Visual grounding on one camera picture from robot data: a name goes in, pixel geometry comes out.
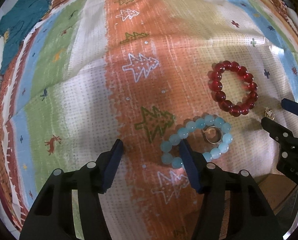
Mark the striped colourful bed blanket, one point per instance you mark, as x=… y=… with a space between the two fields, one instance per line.
x=149 y=92

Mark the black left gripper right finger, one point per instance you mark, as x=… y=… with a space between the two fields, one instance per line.
x=231 y=201

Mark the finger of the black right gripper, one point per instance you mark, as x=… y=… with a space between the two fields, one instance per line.
x=277 y=132
x=290 y=106

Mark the teal shirt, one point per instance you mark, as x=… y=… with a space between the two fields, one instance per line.
x=16 y=24

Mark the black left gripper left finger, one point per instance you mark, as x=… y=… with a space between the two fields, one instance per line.
x=51 y=215

